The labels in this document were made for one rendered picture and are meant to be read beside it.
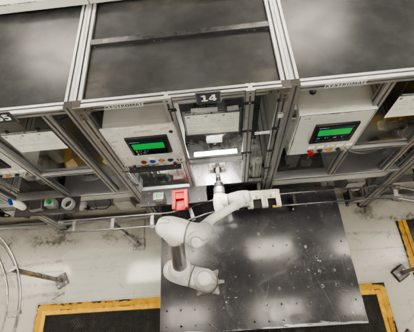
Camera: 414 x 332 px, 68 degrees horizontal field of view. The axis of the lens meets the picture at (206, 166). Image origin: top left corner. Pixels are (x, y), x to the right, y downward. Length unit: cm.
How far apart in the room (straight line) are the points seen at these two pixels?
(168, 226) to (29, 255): 234
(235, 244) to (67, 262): 189
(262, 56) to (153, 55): 58
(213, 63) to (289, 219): 151
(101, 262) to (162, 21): 247
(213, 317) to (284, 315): 51
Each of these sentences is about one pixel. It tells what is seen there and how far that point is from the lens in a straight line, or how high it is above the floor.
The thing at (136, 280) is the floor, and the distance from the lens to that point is 338.
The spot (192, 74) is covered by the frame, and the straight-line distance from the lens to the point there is 167.
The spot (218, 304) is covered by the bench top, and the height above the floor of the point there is 68.
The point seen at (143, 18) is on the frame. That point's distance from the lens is 205.
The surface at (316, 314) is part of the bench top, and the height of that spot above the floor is 68.
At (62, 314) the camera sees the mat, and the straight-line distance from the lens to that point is 362.
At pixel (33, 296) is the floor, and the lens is 380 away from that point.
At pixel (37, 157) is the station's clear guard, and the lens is 228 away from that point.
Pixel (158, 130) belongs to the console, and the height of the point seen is 177.
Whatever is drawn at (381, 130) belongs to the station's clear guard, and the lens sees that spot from 223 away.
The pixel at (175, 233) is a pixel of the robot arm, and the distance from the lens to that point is 182.
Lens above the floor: 322
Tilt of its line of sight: 63 degrees down
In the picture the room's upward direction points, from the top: 10 degrees counter-clockwise
